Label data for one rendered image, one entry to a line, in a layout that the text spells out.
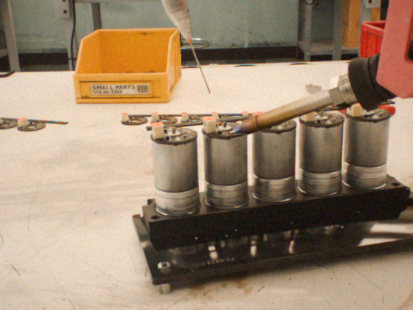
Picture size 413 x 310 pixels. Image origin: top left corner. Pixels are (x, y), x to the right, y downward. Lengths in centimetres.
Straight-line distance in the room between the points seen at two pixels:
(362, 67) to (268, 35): 452
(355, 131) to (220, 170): 8
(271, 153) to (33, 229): 15
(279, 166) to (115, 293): 11
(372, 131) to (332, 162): 3
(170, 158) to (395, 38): 13
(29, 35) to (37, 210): 460
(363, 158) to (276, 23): 444
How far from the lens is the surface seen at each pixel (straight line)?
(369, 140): 35
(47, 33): 495
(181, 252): 31
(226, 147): 32
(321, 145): 34
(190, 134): 32
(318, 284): 30
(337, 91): 28
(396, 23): 26
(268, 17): 477
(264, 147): 33
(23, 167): 48
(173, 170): 31
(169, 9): 29
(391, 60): 26
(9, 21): 346
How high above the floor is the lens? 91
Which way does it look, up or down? 19 degrees down
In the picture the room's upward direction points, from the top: 2 degrees counter-clockwise
